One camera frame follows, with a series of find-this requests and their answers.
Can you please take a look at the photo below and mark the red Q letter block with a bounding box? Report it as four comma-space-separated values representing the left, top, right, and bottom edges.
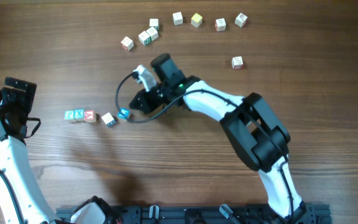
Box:
215, 18, 226, 32

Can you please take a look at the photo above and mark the blue H letter block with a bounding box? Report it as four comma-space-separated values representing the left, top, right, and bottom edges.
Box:
101, 113, 117, 128

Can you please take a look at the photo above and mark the white Z letter block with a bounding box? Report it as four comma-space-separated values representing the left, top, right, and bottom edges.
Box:
149, 18, 159, 30

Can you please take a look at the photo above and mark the red M letter block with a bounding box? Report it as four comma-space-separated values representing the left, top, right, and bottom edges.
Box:
121, 36, 134, 51

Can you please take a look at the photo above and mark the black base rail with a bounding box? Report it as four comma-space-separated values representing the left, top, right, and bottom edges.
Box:
111, 203, 333, 224

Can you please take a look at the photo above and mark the green N letter block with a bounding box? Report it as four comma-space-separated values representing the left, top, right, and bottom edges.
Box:
138, 30, 151, 45

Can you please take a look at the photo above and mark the red I letter block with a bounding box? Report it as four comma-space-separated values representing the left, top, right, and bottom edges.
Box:
231, 56, 244, 70

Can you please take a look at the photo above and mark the blue L letter block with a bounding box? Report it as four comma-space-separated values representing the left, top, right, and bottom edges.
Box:
117, 108, 132, 120

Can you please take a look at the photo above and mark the red A letter block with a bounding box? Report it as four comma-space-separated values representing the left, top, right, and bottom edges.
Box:
84, 110, 97, 123

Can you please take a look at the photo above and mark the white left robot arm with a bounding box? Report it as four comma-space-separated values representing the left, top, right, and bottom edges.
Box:
0, 77, 120, 223

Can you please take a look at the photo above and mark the white K letter block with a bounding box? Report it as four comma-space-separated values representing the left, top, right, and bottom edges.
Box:
234, 12, 248, 27

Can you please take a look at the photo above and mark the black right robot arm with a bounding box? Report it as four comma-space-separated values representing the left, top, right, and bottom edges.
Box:
129, 54, 303, 223

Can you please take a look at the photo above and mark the white O green block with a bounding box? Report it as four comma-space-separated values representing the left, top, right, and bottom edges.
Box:
146, 27, 158, 41

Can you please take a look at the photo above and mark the green J letter block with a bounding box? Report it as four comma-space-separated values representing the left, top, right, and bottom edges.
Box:
64, 110, 76, 122

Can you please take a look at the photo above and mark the blue P letter block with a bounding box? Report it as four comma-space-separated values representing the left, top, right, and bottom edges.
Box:
172, 12, 183, 26

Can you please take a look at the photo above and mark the blue X letter block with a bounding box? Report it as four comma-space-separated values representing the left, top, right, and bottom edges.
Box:
73, 109, 85, 121

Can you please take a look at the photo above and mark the yellow topped letter block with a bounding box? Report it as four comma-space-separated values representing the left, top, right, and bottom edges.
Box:
191, 13, 203, 27

